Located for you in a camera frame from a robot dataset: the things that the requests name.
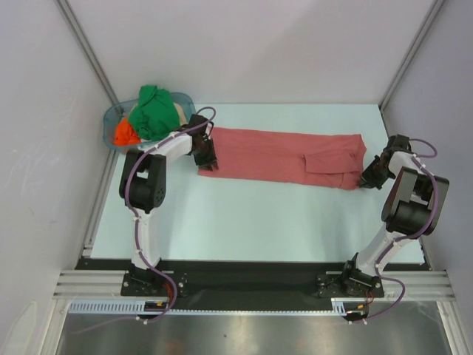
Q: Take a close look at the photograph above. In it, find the pink polo shirt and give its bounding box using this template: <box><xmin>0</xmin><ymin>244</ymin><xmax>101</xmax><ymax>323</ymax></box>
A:
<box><xmin>199</xmin><ymin>128</ymin><xmax>367</xmax><ymax>190</ymax></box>

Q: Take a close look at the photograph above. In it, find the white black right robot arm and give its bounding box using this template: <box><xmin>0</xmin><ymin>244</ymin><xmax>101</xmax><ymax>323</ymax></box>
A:
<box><xmin>338</xmin><ymin>135</ymin><xmax>449</xmax><ymax>297</ymax></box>

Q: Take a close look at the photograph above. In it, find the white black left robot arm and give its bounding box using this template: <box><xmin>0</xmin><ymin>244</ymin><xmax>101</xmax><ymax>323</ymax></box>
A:
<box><xmin>119</xmin><ymin>113</ymin><xmax>218</xmax><ymax>298</ymax></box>

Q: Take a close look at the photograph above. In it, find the beige t shirt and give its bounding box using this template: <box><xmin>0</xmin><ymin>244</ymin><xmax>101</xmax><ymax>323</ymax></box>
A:
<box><xmin>174</xmin><ymin>103</ymin><xmax>188</xmax><ymax>126</ymax></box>

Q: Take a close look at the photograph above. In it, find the green t shirt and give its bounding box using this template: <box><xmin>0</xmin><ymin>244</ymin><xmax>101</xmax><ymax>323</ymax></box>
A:
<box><xmin>128</xmin><ymin>85</ymin><xmax>180</xmax><ymax>141</ymax></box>

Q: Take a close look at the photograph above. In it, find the orange t shirt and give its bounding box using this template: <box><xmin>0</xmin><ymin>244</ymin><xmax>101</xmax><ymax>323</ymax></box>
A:
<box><xmin>113</xmin><ymin>117</ymin><xmax>141</xmax><ymax>146</ymax></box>

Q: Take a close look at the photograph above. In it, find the clear blue plastic bin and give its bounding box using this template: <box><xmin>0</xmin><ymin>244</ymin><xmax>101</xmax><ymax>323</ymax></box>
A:
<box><xmin>103</xmin><ymin>92</ymin><xmax>196</xmax><ymax>155</ymax></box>

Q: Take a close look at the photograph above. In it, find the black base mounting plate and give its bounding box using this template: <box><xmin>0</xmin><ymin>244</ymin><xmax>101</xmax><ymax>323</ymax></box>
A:
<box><xmin>75</xmin><ymin>258</ymin><xmax>432</xmax><ymax>311</ymax></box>

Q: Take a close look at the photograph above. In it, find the white slotted cable duct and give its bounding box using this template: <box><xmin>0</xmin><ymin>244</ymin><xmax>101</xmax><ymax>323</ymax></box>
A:
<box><xmin>69</xmin><ymin>300</ymin><xmax>362</xmax><ymax>317</ymax></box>

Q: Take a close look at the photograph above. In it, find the aluminium frame rail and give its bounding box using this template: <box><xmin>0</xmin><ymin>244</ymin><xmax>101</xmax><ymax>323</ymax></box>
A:
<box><xmin>54</xmin><ymin>270</ymin><xmax>455</xmax><ymax>302</ymax></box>

